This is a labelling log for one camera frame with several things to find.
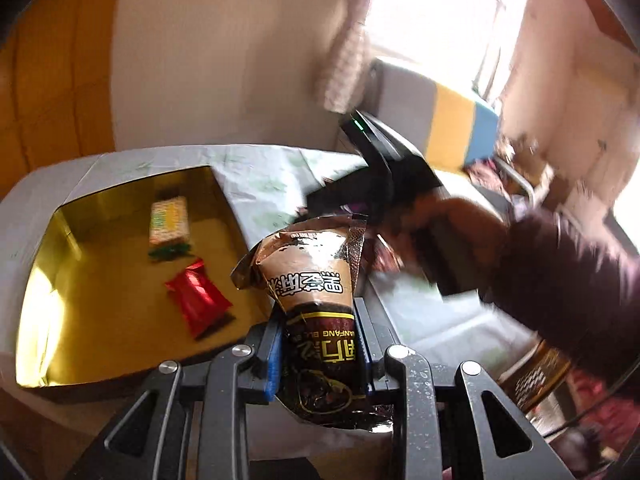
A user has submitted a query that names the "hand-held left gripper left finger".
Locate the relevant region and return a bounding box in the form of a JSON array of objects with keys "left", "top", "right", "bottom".
[{"left": 65, "top": 317, "right": 283, "bottom": 480}]

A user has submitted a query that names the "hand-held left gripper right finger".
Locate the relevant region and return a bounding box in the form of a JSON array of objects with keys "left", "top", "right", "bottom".
[{"left": 352, "top": 297, "right": 576, "bottom": 480}]

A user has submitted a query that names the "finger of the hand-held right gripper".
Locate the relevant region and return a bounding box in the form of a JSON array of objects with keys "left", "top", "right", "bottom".
[{"left": 306, "top": 172, "right": 381, "bottom": 213}]

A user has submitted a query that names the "brown foil snack packet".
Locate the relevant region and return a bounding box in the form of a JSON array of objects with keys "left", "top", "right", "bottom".
[{"left": 230, "top": 214, "right": 396, "bottom": 433}]

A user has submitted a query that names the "gold-lined gift box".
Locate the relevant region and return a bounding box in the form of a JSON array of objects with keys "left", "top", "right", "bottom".
[{"left": 14, "top": 162, "right": 276, "bottom": 401}]

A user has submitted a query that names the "person's right forearm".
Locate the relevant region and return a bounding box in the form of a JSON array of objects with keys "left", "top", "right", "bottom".
[{"left": 477, "top": 207, "right": 640, "bottom": 386}]

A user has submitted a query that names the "person's right hand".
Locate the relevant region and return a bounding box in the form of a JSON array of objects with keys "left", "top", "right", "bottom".
[{"left": 380, "top": 194, "right": 511, "bottom": 271}]

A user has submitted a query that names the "grey yellow blue armchair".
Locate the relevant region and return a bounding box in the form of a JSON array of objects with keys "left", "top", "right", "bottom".
[{"left": 370, "top": 57, "right": 536, "bottom": 206}]

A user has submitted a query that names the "dark red patterned cloth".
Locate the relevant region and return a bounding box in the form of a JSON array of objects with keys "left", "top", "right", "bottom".
[{"left": 467, "top": 160, "right": 506, "bottom": 188}]

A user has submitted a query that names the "light blue cloud-print tablecloth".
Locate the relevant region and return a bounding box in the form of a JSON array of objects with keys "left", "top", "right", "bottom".
[{"left": 95, "top": 144, "right": 541, "bottom": 361}]

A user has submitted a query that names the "small red foil snack packet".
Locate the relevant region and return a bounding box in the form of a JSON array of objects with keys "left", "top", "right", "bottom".
[{"left": 165, "top": 258, "right": 236, "bottom": 339}]

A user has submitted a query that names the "pink checked curtain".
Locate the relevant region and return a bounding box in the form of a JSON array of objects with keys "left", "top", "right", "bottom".
[{"left": 315, "top": 0, "right": 396, "bottom": 113}]

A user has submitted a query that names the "cardboard box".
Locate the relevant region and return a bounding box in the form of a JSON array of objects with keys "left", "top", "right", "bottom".
[{"left": 515, "top": 140, "right": 556, "bottom": 186}]

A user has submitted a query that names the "small green wrapped candy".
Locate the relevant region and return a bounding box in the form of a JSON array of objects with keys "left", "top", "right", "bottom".
[{"left": 148, "top": 244, "right": 193, "bottom": 262}]

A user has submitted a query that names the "bright window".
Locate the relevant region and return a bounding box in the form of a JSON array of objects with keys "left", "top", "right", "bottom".
[{"left": 370, "top": 0, "right": 531, "bottom": 106}]

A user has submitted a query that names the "brown woven stool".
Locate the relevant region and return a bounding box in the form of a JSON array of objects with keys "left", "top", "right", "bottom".
[{"left": 500, "top": 340, "right": 576, "bottom": 411}]

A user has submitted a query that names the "pink patterned cloth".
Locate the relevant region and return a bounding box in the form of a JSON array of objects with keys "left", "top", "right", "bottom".
[{"left": 565, "top": 365, "right": 640, "bottom": 451}]

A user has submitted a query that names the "orange wooden wardrobe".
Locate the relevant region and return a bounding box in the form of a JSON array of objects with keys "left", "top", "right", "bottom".
[{"left": 0, "top": 0, "right": 126, "bottom": 201}]

